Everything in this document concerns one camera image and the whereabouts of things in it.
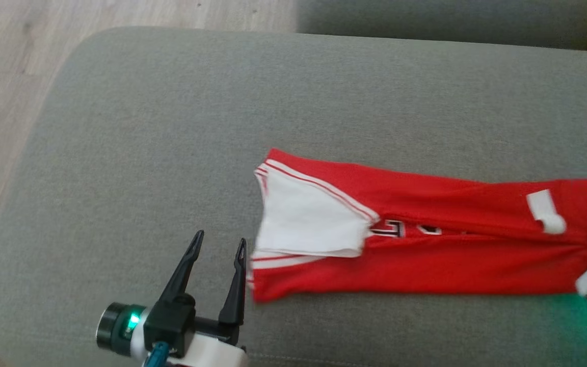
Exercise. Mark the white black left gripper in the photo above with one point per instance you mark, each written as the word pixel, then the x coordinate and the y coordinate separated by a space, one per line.
pixel 212 354

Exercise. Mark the red white basketball jersey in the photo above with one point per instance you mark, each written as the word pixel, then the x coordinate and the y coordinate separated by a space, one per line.
pixel 426 265

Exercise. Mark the large grey sofa seat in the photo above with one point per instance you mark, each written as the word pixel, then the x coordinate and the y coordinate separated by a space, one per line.
pixel 171 127

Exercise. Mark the small grey sofa ottoman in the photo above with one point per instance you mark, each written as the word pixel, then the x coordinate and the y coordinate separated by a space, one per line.
pixel 451 20

